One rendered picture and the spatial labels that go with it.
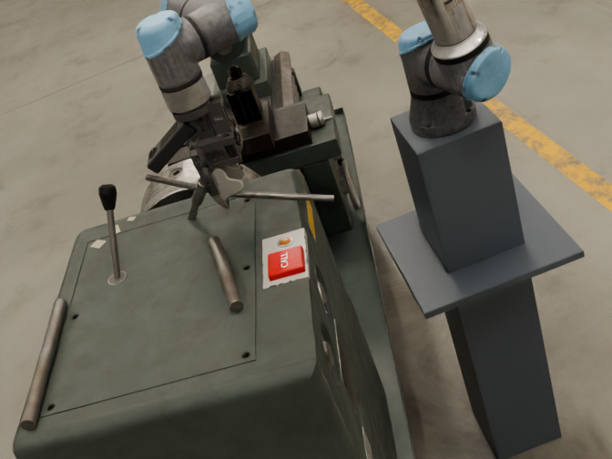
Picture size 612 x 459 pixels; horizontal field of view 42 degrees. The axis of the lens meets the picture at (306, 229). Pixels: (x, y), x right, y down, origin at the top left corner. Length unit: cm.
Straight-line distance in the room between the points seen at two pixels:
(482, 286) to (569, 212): 143
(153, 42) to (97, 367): 51
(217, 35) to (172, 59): 8
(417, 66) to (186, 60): 60
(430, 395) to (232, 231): 142
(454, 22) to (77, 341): 89
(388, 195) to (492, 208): 176
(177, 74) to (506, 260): 99
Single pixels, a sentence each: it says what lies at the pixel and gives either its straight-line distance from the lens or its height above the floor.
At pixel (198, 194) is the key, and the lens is 145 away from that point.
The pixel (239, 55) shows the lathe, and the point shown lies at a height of 102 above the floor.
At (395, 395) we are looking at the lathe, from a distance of 202.
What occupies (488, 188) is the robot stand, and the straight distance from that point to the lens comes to 188.
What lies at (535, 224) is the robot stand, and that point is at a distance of 207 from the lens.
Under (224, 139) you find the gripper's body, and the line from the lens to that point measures 136.
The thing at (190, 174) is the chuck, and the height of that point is 124.
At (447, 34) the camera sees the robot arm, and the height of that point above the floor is 137.
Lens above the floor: 203
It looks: 34 degrees down
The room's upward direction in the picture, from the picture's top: 21 degrees counter-clockwise
